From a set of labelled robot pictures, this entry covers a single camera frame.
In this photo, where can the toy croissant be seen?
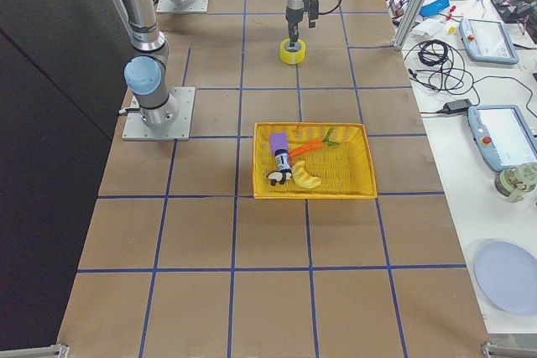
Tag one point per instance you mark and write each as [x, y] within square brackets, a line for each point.
[302, 178]

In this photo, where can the lower teach pendant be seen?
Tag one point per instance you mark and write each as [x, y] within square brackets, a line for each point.
[502, 136]

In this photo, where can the small drink can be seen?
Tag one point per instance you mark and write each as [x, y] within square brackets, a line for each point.
[282, 161]

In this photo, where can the black power adapter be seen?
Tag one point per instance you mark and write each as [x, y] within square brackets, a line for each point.
[458, 106]

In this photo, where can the teach pendant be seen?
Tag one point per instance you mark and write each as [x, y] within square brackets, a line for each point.
[502, 136]
[487, 41]

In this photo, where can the toy carrot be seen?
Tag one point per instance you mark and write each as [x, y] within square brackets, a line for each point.
[315, 144]

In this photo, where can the purple foam block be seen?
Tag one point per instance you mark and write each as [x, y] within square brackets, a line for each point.
[278, 142]

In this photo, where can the upper teach pendant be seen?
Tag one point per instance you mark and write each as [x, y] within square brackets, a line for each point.
[487, 41]

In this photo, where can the yellow plastic basket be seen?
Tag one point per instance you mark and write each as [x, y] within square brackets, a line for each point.
[346, 170]

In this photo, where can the glass jar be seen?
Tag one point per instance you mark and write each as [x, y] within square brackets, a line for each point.
[515, 182]

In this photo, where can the blue box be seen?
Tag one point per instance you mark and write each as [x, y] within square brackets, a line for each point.
[432, 7]

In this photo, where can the yellow tape roll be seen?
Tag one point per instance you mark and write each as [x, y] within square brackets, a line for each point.
[292, 54]

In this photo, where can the panda plush toy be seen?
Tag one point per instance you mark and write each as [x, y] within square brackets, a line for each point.
[279, 177]

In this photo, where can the light blue plate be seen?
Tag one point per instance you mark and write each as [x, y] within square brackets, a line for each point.
[506, 274]

